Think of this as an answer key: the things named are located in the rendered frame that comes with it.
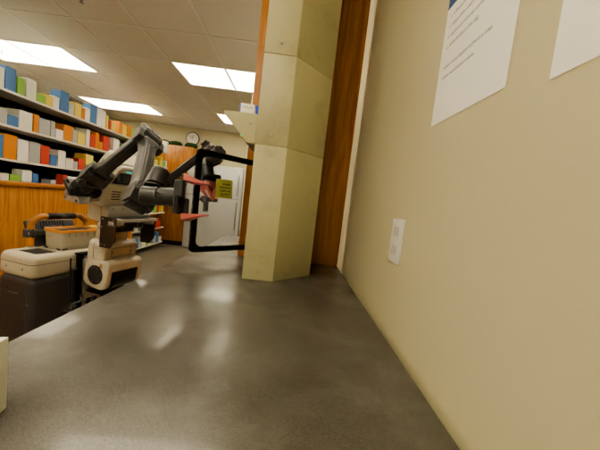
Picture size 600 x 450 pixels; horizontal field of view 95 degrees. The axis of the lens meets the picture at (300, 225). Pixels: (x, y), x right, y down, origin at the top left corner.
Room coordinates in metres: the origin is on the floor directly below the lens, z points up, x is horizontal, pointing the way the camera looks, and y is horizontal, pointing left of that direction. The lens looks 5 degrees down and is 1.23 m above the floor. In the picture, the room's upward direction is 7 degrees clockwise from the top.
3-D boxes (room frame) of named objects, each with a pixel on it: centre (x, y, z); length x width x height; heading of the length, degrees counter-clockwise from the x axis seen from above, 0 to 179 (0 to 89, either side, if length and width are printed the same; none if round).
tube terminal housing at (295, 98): (1.12, 0.06, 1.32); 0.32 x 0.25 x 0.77; 2
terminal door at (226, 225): (1.15, 0.31, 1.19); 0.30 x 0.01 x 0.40; 137
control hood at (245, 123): (1.11, 0.25, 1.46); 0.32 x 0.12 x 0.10; 2
